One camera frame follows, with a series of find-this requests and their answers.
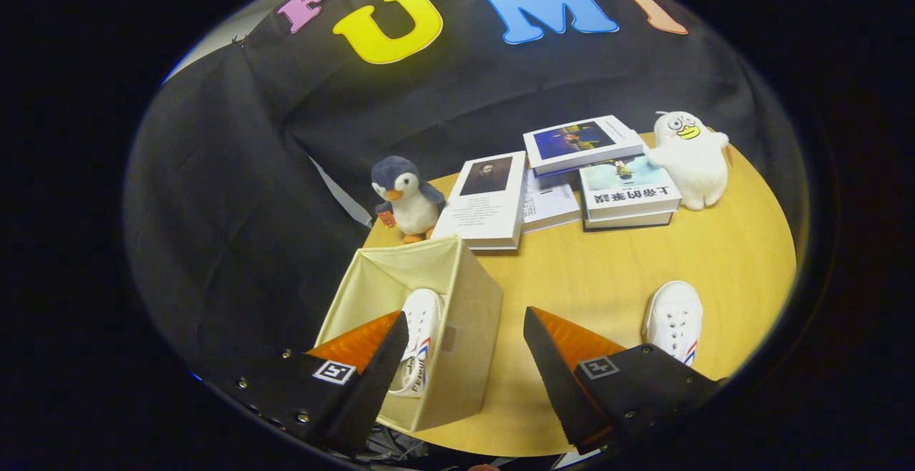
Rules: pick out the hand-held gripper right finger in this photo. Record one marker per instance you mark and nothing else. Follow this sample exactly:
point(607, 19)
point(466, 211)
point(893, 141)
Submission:
point(561, 385)

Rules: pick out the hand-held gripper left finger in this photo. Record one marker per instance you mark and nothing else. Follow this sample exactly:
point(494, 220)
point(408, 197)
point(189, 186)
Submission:
point(372, 392)

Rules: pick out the white canvas shoe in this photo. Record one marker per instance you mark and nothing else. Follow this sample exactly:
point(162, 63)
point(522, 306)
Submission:
point(672, 317)
point(422, 321)

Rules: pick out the beige fabric storage box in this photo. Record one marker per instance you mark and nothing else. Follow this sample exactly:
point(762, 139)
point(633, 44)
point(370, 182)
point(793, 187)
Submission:
point(465, 357)

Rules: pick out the white printed booklet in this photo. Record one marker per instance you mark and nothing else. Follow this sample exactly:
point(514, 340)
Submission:
point(550, 206)

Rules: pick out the book with portrait cover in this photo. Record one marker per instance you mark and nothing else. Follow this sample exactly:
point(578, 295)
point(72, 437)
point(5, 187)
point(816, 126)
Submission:
point(486, 206)

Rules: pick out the grey penguin plush toy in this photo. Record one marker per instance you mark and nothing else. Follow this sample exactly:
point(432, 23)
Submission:
point(411, 196)

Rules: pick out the thick book with teal cover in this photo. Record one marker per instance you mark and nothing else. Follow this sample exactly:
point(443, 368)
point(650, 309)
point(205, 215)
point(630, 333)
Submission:
point(629, 196)

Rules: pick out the black backdrop cloth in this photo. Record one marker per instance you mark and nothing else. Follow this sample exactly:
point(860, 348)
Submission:
point(236, 192)

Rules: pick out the book with blue picture cover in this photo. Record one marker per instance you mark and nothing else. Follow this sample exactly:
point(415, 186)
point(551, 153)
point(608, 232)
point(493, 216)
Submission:
point(572, 139)

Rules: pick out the white duck plush toy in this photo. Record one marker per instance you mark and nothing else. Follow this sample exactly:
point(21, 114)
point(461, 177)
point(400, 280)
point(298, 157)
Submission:
point(693, 164)

